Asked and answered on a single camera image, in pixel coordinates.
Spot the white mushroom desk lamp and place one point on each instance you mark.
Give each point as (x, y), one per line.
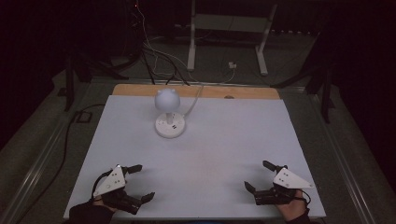
(167, 99)

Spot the black square floor box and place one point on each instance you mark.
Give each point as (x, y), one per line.
(84, 117)

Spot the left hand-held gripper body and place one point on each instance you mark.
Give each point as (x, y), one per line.
(110, 183)

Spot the white plug adapter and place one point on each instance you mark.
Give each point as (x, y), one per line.
(232, 65)

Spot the person's right hand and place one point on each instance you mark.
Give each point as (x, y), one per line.
(292, 208)

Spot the white table mat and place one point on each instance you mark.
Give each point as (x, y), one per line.
(218, 149)

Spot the black tripod stand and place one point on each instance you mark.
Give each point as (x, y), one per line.
(325, 99)

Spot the white metal stand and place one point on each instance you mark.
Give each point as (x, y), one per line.
(191, 46)

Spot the person's left hand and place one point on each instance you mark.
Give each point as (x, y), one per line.
(101, 202)

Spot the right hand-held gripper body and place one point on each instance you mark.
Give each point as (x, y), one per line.
(288, 179)

